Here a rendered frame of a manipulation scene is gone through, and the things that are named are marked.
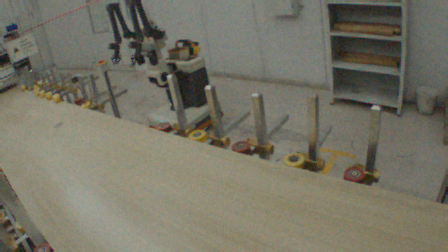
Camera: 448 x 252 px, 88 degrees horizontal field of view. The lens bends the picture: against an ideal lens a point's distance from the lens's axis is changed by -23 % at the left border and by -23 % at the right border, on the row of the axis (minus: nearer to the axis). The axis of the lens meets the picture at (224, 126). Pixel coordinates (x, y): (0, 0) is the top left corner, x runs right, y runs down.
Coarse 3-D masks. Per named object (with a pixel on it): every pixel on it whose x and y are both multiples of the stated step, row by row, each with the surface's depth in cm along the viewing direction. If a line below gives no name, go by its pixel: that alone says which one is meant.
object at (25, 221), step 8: (0, 176) 79; (0, 184) 79; (8, 184) 82; (0, 192) 79; (8, 192) 81; (8, 200) 82; (16, 200) 84; (8, 208) 82; (16, 208) 84; (16, 216) 84; (24, 216) 87; (24, 224) 87; (32, 224) 90; (32, 232) 90; (40, 232) 93; (32, 240) 90; (40, 240) 93
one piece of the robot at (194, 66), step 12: (168, 60) 322; (192, 60) 303; (204, 60) 313; (192, 72) 306; (204, 72) 317; (180, 84) 321; (192, 84) 309; (204, 84) 321; (168, 96) 336; (192, 96) 317; (204, 96) 324
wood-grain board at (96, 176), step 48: (0, 96) 347; (0, 144) 180; (48, 144) 163; (96, 144) 151; (144, 144) 142; (192, 144) 135; (48, 192) 116; (96, 192) 112; (144, 192) 108; (192, 192) 105; (240, 192) 101; (288, 192) 96; (336, 192) 91; (384, 192) 85; (48, 240) 89; (96, 240) 88; (144, 240) 86; (192, 240) 84; (240, 240) 81; (288, 240) 78; (336, 240) 74; (384, 240) 69; (432, 240) 64
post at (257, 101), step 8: (256, 96) 120; (256, 104) 122; (256, 112) 124; (264, 112) 125; (256, 120) 126; (264, 120) 126; (256, 128) 128; (264, 128) 128; (256, 136) 130; (264, 136) 129; (264, 144) 130
